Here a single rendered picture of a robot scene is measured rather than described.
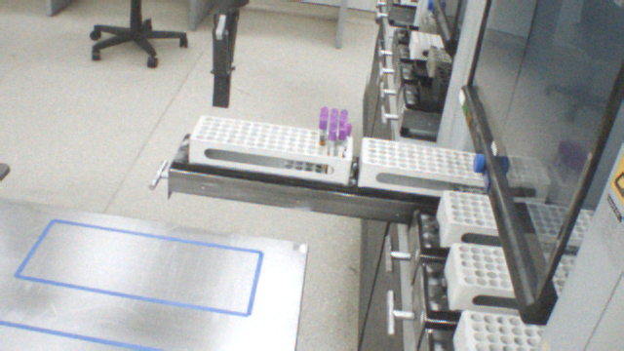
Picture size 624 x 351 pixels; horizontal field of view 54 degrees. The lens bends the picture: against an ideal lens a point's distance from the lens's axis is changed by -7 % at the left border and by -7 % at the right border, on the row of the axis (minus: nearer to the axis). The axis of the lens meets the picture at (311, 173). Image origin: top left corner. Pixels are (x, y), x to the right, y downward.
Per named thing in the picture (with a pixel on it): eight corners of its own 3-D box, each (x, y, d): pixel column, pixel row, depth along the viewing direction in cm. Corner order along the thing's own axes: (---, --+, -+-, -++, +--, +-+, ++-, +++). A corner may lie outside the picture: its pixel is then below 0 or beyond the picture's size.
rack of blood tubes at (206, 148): (348, 163, 128) (352, 135, 125) (346, 190, 120) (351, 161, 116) (200, 142, 128) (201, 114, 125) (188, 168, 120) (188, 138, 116)
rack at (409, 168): (501, 184, 128) (510, 158, 125) (510, 213, 119) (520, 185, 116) (357, 164, 128) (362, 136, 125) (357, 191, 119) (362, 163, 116)
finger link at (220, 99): (231, 71, 114) (230, 73, 114) (228, 106, 118) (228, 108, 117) (214, 69, 114) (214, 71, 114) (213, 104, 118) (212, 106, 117)
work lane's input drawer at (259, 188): (507, 209, 133) (519, 173, 128) (520, 249, 121) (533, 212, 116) (164, 162, 133) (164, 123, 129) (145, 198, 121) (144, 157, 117)
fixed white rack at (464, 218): (586, 238, 115) (598, 211, 112) (602, 272, 106) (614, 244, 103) (434, 218, 115) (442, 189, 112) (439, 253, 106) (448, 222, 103)
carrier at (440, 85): (444, 107, 152) (448, 85, 149) (436, 106, 152) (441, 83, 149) (439, 88, 162) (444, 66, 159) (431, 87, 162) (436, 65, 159)
